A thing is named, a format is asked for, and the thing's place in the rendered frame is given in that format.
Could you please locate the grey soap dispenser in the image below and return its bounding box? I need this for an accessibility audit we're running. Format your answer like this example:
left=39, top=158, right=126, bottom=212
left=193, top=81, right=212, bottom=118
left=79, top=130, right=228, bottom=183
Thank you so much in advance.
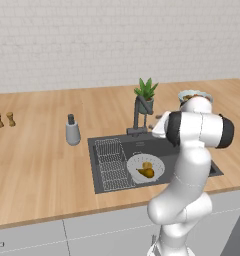
left=65, top=113, right=82, bottom=147

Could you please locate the grey cupboard front with handle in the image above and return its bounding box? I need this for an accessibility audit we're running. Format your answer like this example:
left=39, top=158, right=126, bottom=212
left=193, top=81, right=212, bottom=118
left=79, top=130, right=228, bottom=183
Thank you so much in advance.
left=0, top=218, right=70, bottom=256

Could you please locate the white wire rack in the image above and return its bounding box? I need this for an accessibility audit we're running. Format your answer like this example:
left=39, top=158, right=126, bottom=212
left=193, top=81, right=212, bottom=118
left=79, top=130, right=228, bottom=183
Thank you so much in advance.
left=94, top=137, right=137, bottom=192

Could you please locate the dark grey sink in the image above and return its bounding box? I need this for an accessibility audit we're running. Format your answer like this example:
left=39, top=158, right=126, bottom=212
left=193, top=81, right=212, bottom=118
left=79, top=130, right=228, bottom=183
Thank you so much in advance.
left=87, top=131, right=225, bottom=195

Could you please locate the white bowl with food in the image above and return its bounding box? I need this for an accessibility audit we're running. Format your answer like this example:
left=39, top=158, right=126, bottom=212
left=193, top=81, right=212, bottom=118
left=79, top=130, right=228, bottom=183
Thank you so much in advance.
left=177, top=89, right=214, bottom=106

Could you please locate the white colander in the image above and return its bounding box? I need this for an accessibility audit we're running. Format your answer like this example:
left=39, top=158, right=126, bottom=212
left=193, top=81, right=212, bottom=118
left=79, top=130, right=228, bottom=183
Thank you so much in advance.
left=126, top=152, right=167, bottom=184

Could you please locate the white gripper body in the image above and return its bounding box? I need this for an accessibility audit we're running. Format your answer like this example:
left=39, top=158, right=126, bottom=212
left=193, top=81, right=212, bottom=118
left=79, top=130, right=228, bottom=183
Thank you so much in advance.
left=151, top=111, right=173, bottom=139

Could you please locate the yellow brown pear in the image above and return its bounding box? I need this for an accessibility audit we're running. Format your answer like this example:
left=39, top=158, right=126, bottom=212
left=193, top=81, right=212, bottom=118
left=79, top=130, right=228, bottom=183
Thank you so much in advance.
left=136, top=167, right=156, bottom=179

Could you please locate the green plant in grey pot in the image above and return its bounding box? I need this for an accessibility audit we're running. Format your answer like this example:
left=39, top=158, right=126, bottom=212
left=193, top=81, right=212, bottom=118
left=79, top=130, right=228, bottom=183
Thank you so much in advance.
left=133, top=77, right=160, bottom=115

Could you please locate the wide grey cupboard front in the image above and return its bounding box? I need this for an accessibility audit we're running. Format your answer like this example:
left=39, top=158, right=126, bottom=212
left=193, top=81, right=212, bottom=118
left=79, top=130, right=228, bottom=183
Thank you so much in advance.
left=62, top=188, right=240, bottom=256

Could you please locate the dark grey sink faucet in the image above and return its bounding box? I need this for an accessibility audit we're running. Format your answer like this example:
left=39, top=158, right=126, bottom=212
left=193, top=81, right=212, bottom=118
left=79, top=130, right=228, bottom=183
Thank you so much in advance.
left=126, top=94, right=150, bottom=138

